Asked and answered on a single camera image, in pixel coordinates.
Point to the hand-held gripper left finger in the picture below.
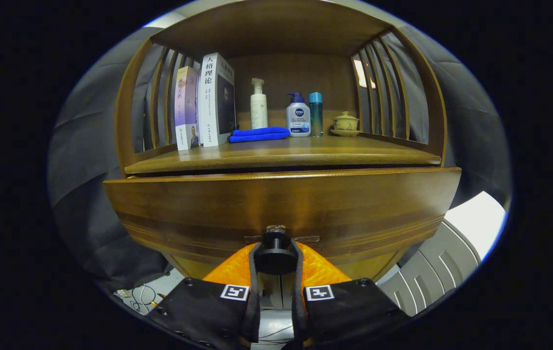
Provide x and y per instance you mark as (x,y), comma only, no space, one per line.
(254,311)

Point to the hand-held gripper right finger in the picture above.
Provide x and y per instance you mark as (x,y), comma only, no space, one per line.
(299,311)

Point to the black round drawer knob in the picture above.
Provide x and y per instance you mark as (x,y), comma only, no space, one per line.
(276,255)

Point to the brown wooden drawer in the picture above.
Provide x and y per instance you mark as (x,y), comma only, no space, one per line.
(208,209)

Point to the wooden countertop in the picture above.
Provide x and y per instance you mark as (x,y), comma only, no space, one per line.
(305,153)

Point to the brown wooden cabinet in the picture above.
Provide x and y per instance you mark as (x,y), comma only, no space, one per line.
(281,29)

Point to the blue folded cloth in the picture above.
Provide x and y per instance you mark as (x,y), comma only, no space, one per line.
(257,133)

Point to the yellow saucer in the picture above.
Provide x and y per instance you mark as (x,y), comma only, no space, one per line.
(344,132)

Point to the white bottle blue pump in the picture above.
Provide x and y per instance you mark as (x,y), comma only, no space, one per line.
(298,121)

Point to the teal transparent bottle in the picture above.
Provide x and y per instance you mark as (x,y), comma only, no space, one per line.
(315,116)

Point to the yellow lidded tea cup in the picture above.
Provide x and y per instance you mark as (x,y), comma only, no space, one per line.
(345,121)

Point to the tall white pump bottle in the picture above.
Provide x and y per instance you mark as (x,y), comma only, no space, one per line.
(258,109)

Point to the thick white book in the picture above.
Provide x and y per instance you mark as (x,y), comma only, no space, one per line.
(211,107)

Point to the purple book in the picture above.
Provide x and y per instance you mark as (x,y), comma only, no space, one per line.
(185,107)

